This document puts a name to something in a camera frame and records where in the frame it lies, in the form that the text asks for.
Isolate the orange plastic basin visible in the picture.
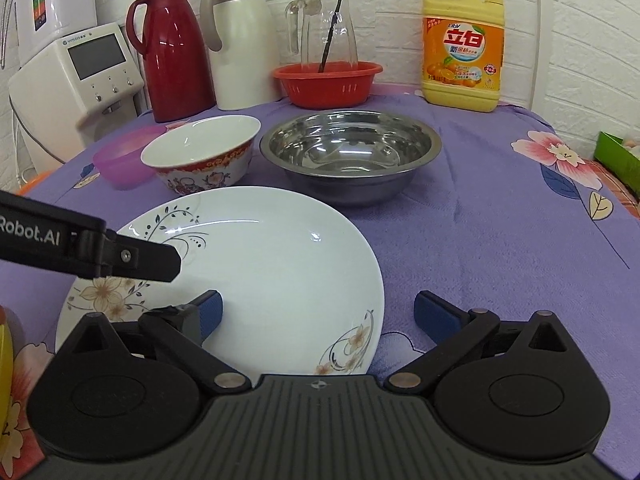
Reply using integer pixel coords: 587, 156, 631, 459
15, 170, 53, 197

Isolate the green box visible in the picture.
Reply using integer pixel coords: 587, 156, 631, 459
593, 131, 640, 186

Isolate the metal flexible hose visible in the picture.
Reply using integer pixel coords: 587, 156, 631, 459
0, 0, 26, 68

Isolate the red patterned ceramic bowl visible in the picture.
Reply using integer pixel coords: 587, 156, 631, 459
140, 115, 262, 197

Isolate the stainless steel bowl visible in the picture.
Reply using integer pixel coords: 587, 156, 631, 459
259, 109, 443, 207

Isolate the purple floral tablecloth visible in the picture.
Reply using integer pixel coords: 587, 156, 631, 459
0, 82, 640, 480

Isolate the black stirring stick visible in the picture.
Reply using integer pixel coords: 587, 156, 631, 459
318, 0, 351, 73

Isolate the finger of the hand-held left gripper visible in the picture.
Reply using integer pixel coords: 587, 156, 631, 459
107, 237, 182, 284

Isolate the purple plastic bowl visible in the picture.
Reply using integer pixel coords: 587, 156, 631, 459
92, 126, 168, 191

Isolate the yellow plate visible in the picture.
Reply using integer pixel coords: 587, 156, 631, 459
0, 305, 14, 441

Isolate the red plastic basket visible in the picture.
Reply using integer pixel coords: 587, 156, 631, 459
272, 61, 384, 109

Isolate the white floral plate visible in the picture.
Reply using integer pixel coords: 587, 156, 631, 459
55, 186, 386, 377

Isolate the white thermos jug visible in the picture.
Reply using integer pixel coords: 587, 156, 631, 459
199, 0, 282, 111

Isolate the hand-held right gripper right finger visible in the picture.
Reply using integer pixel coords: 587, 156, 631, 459
385, 290, 583, 395

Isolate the white wall cable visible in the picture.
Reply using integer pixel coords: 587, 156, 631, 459
527, 0, 546, 108

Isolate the white water dispenser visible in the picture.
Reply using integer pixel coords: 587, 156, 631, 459
7, 22, 147, 166

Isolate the red thermos jug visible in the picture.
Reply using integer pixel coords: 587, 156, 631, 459
125, 0, 217, 124

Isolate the yellow detergent bottle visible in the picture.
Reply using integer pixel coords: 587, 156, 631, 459
421, 0, 513, 113

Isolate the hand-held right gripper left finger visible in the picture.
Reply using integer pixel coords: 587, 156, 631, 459
55, 289, 252, 395

